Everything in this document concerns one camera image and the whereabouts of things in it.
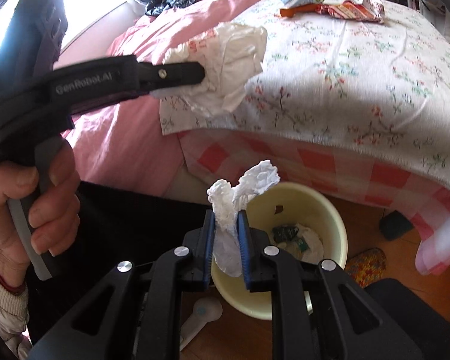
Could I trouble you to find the large white tissue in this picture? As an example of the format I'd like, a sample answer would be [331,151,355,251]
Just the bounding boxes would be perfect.
[152,22,267,117]

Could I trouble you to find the orange white snack bag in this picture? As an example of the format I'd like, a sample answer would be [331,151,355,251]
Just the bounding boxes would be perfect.
[279,0,385,24]

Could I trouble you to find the white sleeve forearm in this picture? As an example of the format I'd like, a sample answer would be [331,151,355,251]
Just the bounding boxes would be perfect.
[0,258,32,359]

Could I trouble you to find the cream yellow trash bin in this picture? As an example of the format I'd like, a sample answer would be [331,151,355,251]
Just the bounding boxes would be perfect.
[212,182,348,320]

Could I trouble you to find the person's left hand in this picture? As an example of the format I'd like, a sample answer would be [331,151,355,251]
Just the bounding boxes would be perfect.
[0,144,82,290]

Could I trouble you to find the colourful knitted slipper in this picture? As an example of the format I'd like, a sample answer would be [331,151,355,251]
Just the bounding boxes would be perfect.
[345,248,387,288]

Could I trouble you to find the white handheld device on floor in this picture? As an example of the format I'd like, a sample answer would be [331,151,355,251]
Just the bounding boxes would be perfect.
[179,297,223,351]

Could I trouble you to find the pink duvet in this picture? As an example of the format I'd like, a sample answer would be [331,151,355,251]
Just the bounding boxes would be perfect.
[66,0,260,196]

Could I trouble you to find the floral white bed sheet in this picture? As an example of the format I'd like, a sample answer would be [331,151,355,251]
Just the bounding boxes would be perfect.
[160,0,450,190]

